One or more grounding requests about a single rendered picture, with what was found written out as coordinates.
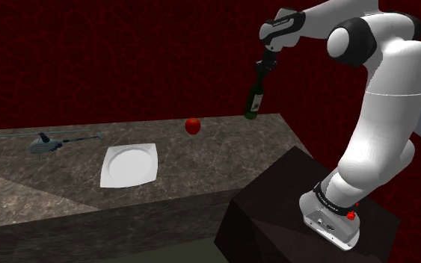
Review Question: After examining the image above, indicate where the red apple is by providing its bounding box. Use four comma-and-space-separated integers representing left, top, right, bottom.
185, 117, 202, 136

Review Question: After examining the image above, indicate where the dark green wine bottle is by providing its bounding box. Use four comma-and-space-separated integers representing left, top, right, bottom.
244, 74, 265, 120

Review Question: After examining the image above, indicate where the dark robot stand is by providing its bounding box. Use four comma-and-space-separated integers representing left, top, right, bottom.
214, 146, 401, 263

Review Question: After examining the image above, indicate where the grey toy helicopter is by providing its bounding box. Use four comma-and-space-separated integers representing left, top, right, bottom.
0, 129, 104, 162

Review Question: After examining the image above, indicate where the white square plate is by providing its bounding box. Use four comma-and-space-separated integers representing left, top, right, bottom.
99, 143, 159, 189

